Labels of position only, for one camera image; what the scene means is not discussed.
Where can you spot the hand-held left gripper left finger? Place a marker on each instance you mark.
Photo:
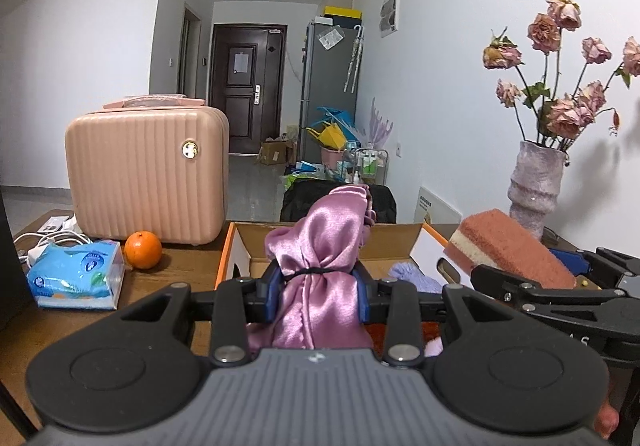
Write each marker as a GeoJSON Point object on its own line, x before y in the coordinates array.
{"type": "Point", "coordinates": [272, 293]}

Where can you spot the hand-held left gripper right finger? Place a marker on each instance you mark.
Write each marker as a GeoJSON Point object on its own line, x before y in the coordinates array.
{"type": "Point", "coordinates": [365, 293]}

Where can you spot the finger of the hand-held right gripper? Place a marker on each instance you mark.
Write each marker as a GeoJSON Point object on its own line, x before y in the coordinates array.
{"type": "Point", "coordinates": [505, 281]}
{"type": "Point", "coordinates": [567, 260]}

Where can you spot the red-brown layered sponge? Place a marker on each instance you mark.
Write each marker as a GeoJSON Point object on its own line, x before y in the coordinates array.
{"type": "Point", "coordinates": [510, 246]}

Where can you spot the orange-edged cardboard box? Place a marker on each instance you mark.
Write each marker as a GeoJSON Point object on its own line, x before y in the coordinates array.
{"type": "Point", "coordinates": [390, 242]}

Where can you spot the pink satin scrunchie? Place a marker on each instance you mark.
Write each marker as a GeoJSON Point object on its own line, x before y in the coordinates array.
{"type": "Point", "coordinates": [320, 246]}

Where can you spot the person's right hand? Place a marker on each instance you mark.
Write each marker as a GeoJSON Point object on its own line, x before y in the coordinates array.
{"type": "Point", "coordinates": [606, 418]}

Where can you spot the pink textured vase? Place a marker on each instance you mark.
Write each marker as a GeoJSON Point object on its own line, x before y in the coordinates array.
{"type": "Point", "coordinates": [535, 186]}

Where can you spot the black chair back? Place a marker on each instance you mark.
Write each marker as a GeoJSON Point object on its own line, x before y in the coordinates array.
{"type": "Point", "coordinates": [300, 203]}

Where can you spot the white flat board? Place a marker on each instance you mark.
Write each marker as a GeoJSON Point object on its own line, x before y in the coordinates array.
{"type": "Point", "coordinates": [435, 206]}

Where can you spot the green plastic bags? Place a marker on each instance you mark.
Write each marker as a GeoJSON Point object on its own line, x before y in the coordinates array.
{"type": "Point", "coordinates": [300, 173]}

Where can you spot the trolley cart with bottles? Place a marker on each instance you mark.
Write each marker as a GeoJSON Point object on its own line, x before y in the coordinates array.
{"type": "Point", "coordinates": [367, 165]}

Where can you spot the orange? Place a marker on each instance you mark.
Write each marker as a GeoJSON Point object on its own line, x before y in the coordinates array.
{"type": "Point", "coordinates": [143, 250]}

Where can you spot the pink bucket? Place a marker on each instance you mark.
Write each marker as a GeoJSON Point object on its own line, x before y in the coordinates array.
{"type": "Point", "coordinates": [331, 158]}

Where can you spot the small brown cardboard box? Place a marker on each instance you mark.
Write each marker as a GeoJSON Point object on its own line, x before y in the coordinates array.
{"type": "Point", "coordinates": [275, 151]}

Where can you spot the dried rose bouquet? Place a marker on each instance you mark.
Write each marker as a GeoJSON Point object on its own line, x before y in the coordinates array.
{"type": "Point", "coordinates": [565, 115]}

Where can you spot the yellow bag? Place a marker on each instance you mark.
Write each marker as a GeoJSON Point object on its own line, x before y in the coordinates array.
{"type": "Point", "coordinates": [330, 135]}

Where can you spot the purple fairy wings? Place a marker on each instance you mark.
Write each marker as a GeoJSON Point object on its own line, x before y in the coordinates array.
{"type": "Point", "coordinates": [381, 125]}

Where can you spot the pink ribbed suitcase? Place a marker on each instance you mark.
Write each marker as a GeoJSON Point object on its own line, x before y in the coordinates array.
{"type": "Point", "coordinates": [145, 175]}

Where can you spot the large blue tissue pack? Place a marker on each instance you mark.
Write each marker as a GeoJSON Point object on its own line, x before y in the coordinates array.
{"type": "Point", "coordinates": [75, 276]}

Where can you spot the grey refrigerator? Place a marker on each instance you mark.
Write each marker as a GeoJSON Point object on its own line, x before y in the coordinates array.
{"type": "Point", "coordinates": [327, 95]}

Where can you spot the dark brown entrance door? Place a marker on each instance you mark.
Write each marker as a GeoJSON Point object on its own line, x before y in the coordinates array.
{"type": "Point", "coordinates": [247, 90]}

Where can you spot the white booklet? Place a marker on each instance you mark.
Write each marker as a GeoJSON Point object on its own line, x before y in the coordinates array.
{"type": "Point", "coordinates": [56, 222]}

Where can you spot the white folded umbrella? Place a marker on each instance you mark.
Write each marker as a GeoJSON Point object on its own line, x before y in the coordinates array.
{"type": "Point", "coordinates": [354, 58]}

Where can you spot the clear plastic bag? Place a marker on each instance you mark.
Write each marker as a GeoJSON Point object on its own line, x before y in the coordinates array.
{"type": "Point", "coordinates": [331, 38]}

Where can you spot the black paper bag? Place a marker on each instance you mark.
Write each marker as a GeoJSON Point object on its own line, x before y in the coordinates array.
{"type": "Point", "coordinates": [12, 271]}

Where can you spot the yellow box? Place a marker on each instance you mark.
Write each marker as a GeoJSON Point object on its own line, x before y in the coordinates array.
{"type": "Point", "coordinates": [342, 12]}

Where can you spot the interior doorway frame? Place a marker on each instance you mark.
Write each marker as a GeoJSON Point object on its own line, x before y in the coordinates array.
{"type": "Point", "coordinates": [190, 50]}

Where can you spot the white wall electrical panel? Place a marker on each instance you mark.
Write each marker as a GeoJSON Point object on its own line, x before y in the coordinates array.
{"type": "Point", "coordinates": [390, 13]}

